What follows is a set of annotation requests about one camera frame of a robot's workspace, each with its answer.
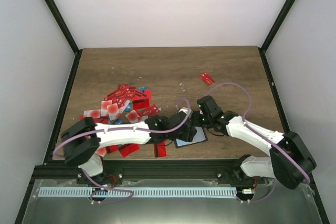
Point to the white red circle card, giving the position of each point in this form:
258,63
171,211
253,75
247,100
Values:
95,114
113,111
133,116

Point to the lone red VIP card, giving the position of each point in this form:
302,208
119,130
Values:
206,78

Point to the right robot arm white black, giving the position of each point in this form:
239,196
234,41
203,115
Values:
257,140

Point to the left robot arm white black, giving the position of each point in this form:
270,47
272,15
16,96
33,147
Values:
81,141

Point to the white red circle card left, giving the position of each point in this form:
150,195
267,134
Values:
95,114

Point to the light blue slotted cable duct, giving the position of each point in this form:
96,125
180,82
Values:
140,192

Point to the black aluminium frame rail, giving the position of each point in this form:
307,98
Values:
237,171

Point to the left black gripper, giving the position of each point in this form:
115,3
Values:
189,135

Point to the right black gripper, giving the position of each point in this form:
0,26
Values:
195,121

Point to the red card black stripe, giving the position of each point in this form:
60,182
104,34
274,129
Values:
159,150

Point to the red VIP card top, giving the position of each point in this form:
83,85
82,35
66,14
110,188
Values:
117,93

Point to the white red circle card centre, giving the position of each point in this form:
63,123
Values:
133,116

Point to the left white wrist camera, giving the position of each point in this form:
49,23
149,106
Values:
185,110

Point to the red VIP card centre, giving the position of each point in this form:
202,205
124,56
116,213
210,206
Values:
150,111

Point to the blue card top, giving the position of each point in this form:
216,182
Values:
143,88

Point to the white red circle card upper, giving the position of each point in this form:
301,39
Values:
113,111

